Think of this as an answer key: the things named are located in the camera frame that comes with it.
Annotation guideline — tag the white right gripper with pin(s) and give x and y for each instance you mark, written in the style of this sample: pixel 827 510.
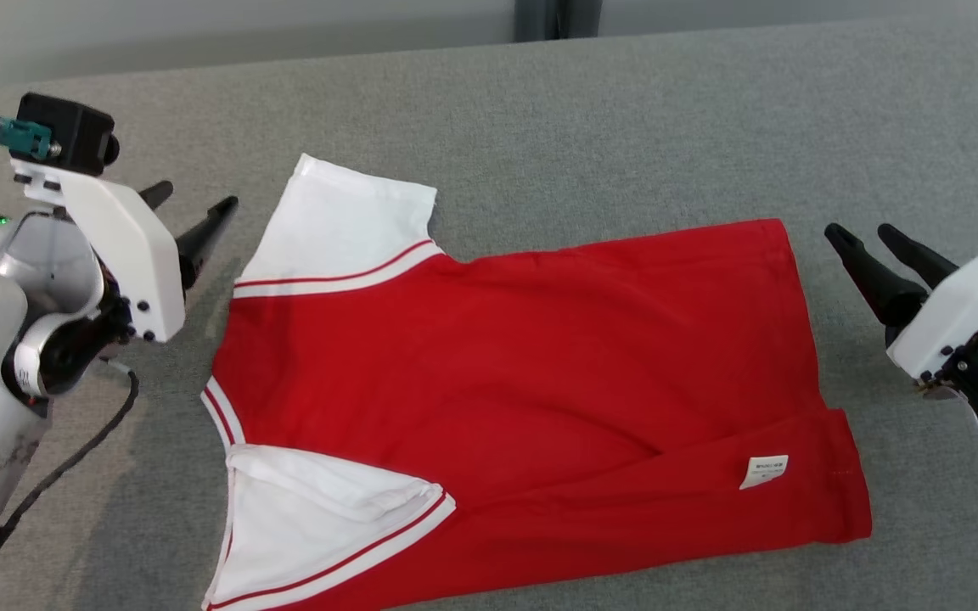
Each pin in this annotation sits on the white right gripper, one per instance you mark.
pixel 964 305

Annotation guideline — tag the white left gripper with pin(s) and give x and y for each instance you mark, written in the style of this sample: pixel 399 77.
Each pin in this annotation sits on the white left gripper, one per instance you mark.
pixel 128 246

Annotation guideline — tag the red white jersey shirt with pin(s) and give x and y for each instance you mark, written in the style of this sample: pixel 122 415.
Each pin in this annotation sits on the red white jersey shirt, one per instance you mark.
pixel 540 339

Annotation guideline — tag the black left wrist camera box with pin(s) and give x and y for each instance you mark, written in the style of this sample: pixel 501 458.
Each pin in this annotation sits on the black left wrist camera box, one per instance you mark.
pixel 64 131

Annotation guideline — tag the grey vertical metal post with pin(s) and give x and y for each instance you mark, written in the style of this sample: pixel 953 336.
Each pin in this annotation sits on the grey vertical metal post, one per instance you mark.
pixel 557 17

